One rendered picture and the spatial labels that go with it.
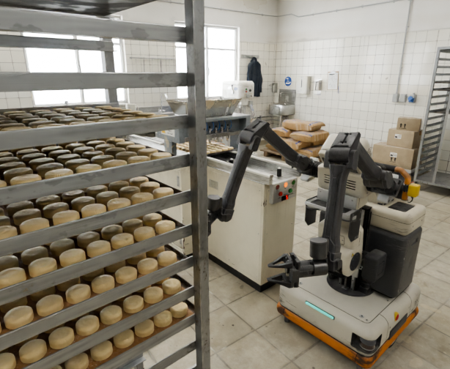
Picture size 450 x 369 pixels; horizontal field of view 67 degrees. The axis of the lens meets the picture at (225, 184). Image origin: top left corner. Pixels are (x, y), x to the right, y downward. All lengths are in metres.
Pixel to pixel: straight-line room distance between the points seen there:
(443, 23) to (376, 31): 0.98
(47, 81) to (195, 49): 0.29
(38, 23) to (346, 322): 1.85
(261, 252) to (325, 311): 0.59
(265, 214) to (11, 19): 1.88
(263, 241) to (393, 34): 4.60
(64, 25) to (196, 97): 0.28
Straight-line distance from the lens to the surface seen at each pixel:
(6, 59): 5.49
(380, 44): 6.33
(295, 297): 2.18
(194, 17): 0.76
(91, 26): 0.69
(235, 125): 2.96
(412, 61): 6.07
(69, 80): 0.67
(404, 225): 2.02
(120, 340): 0.96
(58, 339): 0.88
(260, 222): 2.29
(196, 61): 0.75
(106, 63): 1.15
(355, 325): 2.03
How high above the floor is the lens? 1.51
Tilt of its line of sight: 18 degrees down
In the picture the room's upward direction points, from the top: straight up
